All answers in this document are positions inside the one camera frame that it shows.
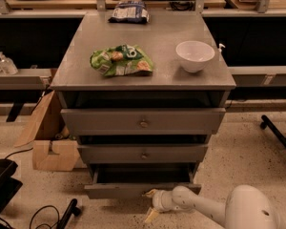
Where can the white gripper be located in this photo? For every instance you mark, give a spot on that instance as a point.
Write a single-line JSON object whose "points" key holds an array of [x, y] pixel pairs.
{"points": [[158, 201]]}

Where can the grey bottom drawer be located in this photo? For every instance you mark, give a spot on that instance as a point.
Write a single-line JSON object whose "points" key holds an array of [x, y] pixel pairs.
{"points": [[131, 180]]}

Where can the grey drawer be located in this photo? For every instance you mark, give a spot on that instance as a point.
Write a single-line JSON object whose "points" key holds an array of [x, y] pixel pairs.
{"points": [[190, 121], [131, 180], [165, 153]]}

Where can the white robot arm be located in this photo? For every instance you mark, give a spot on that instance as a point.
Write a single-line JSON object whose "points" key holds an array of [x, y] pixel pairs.
{"points": [[245, 207]]}

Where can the grey middle drawer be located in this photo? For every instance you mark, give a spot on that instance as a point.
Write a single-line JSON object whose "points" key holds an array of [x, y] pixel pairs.
{"points": [[165, 153]]}

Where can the grey drawer cabinet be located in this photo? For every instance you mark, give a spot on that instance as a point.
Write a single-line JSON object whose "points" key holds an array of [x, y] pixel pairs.
{"points": [[79, 86]]}

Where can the grey top drawer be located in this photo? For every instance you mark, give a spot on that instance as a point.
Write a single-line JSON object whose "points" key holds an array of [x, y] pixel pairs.
{"points": [[190, 121]]}

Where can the black stand leg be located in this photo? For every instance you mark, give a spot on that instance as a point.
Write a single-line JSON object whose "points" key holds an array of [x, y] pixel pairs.
{"points": [[72, 210]]}

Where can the cardboard box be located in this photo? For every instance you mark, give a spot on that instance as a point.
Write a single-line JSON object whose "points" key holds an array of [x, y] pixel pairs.
{"points": [[52, 150]]}

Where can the black chair base leg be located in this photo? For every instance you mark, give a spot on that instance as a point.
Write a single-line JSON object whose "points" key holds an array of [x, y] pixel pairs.
{"points": [[267, 123]]}

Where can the green chip bag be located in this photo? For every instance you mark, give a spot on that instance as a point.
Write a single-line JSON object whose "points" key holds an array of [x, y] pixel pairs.
{"points": [[121, 60]]}

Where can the white bowl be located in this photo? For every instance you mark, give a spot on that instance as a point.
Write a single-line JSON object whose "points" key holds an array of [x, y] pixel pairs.
{"points": [[194, 56]]}

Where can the white pump dispenser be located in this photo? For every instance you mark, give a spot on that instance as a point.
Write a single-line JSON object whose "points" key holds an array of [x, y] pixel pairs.
{"points": [[221, 47]]}

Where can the blue white snack bag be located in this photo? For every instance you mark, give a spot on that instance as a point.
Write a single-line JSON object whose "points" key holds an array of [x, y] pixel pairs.
{"points": [[134, 12]]}

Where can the clear sanitizer bottle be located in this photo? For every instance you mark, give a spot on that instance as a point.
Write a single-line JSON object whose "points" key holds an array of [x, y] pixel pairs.
{"points": [[7, 65]]}

